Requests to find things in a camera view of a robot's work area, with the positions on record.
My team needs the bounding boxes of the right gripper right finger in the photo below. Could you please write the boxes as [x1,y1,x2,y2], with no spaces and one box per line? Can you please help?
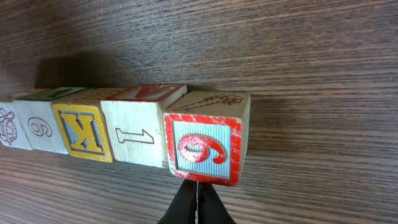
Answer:
[197,182,236,224]

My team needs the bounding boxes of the plain block red-blue side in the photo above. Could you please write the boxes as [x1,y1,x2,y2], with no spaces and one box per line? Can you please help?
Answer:
[13,87,87,154]

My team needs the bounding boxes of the plain block blue P side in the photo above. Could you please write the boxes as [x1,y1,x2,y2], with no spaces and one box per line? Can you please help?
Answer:
[1,88,48,150]

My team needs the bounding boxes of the red A block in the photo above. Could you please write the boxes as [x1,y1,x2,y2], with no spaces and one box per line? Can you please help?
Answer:
[101,84,187,168]

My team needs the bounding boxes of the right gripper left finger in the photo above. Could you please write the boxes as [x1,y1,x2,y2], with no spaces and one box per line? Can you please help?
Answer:
[158,179,197,224]

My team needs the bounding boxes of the yellow top block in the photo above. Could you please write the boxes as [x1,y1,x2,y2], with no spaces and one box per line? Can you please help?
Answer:
[53,87,125,162]

